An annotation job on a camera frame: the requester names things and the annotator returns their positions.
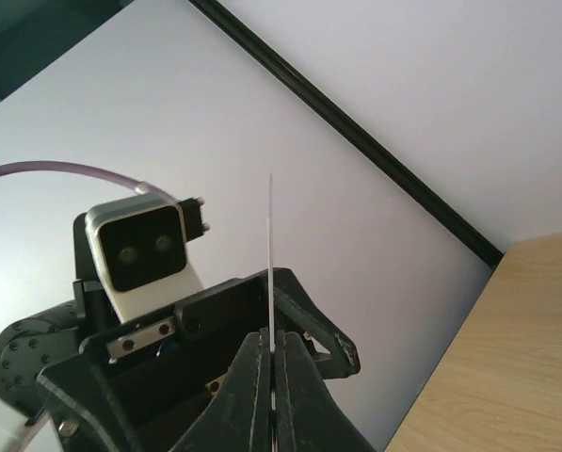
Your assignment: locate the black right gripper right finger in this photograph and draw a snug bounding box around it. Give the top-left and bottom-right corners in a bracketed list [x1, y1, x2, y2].
[274, 331, 374, 452]

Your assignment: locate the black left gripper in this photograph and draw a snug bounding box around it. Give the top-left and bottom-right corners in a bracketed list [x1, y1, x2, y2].
[38, 273, 268, 451]

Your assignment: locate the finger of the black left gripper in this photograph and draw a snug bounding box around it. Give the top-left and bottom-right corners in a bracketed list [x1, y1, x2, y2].
[273, 267, 360, 379]

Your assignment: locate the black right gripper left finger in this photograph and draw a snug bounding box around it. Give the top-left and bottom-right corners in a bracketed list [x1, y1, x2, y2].
[172, 328, 273, 452]

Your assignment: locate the white credit card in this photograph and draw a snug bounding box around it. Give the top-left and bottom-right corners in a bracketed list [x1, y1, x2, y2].
[266, 172, 276, 354]

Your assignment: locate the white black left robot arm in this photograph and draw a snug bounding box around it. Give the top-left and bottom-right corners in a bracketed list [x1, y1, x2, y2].
[0, 234, 369, 451]

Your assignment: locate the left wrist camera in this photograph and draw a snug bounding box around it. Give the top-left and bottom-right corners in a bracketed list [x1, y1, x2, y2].
[85, 193, 203, 323]

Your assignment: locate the black left frame post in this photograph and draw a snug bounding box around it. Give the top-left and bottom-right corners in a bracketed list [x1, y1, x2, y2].
[191, 1, 504, 269]

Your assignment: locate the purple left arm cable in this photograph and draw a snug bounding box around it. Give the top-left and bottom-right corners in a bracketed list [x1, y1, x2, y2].
[0, 160, 178, 208]

